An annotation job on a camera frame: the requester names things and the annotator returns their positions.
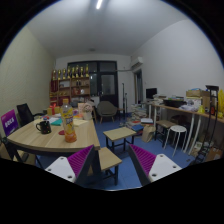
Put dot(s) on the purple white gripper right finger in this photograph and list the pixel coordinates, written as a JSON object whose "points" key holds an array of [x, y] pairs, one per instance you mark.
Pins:
{"points": [[150, 167]]}

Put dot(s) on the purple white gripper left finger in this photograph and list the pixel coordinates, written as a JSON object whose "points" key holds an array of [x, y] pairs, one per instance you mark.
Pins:
{"points": [[75, 167]]}

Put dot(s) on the orange drink plastic bottle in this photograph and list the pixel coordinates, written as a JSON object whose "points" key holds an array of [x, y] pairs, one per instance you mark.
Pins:
{"points": [[67, 120]]}

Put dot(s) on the brown paper bag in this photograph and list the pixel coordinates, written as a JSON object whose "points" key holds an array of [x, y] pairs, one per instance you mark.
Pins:
{"points": [[148, 133]]}

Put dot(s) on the wooden bench near table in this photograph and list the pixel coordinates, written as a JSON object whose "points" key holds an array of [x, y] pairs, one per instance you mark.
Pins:
{"points": [[104, 166]]}

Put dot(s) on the wooden stool under desk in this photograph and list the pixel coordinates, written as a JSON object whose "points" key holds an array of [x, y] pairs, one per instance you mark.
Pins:
{"points": [[162, 127]]}

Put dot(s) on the small wooden stool table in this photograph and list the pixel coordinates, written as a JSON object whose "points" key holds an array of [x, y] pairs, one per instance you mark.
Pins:
{"points": [[119, 137]]}

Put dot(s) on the black mug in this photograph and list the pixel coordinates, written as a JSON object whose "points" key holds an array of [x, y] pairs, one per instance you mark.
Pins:
{"points": [[44, 127]]}

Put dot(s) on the white round stool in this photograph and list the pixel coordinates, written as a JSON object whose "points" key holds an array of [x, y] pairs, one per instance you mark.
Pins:
{"points": [[178, 130]]}

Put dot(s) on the round wooden table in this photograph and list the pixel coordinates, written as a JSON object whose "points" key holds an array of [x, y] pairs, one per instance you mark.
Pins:
{"points": [[33, 141]]}

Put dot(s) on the white flower vase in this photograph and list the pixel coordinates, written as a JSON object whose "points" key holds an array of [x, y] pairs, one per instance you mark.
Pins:
{"points": [[87, 111]]}

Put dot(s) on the long wooden side desk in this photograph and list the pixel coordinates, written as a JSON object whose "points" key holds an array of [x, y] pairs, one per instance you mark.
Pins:
{"points": [[188, 147]]}

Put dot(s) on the grey green armchair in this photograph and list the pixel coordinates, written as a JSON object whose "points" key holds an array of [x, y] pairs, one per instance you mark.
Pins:
{"points": [[106, 109]]}

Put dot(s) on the black office chair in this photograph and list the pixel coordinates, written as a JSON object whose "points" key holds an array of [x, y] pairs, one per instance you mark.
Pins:
{"points": [[25, 114]]}

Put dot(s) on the black computer monitor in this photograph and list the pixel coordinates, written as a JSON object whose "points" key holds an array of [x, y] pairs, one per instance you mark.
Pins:
{"points": [[150, 92]]}

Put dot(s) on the purple sign board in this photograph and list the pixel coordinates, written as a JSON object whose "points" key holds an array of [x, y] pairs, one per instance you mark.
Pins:
{"points": [[9, 122]]}

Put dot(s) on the wooden shelf with trophies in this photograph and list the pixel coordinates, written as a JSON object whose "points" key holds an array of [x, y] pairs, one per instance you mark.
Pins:
{"points": [[71, 83]]}

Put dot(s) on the cardboard box on desk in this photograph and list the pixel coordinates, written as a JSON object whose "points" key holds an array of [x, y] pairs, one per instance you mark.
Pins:
{"points": [[197, 93]]}

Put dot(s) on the dark glass door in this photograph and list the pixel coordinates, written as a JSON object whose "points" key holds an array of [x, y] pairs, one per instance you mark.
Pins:
{"points": [[103, 79]]}

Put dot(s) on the yellow bag on desk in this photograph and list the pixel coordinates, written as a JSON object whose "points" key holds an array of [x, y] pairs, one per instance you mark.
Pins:
{"points": [[221, 103]]}

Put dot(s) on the white air conditioner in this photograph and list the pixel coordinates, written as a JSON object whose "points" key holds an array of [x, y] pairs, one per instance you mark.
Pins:
{"points": [[136, 62]]}

